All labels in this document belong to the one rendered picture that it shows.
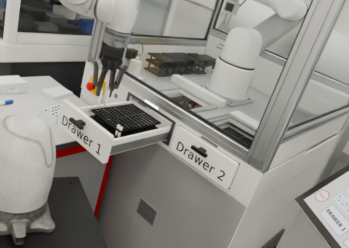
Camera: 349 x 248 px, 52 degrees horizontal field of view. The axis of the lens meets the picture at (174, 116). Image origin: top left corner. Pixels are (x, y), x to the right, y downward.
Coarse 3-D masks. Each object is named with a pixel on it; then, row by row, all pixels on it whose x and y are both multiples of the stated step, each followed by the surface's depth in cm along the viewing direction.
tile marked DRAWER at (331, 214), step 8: (328, 208) 101; (336, 208) 99; (328, 216) 99; (336, 216) 98; (344, 216) 96; (328, 224) 97; (336, 224) 96; (344, 224) 95; (336, 232) 94; (344, 232) 93
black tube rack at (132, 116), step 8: (128, 104) 154; (104, 112) 140; (112, 112) 142; (120, 112) 144; (128, 112) 147; (136, 112) 149; (144, 112) 151; (96, 120) 140; (112, 120) 137; (120, 120) 138; (128, 120) 140; (136, 120) 142; (144, 120) 144; (152, 120) 146; (112, 128) 137; (128, 128) 134; (136, 128) 136; (144, 128) 145; (152, 128) 146; (120, 136) 132
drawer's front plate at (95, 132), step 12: (60, 108) 135; (72, 108) 130; (60, 120) 136; (84, 120) 126; (84, 132) 127; (96, 132) 123; (108, 132) 120; (84, 144) 128; (96, 144) 124; (108, 144) 119; (96, 156) 124; (108, 156) 122
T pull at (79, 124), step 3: (69, 120) 126; (72, 120) 125; (75, 120) 125; (78, 120) 126; (81, 120) 126; (72, 123) 125; (75, 123) 124; (78, 123) 124; (81, 123) 124; (84, 123) 125; (78, 126) 123; (81, 126) 122; (81, 129) 122
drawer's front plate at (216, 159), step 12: (180, 132) 141; (180, 144) 141; (192, 144) 138; (204, 144) 134; (180, 156) 142; (216, 156) 131; (228, 156) 130; (216, 168) 132; (228, 168) 129; (216, 180) 133; (228, 180) 129
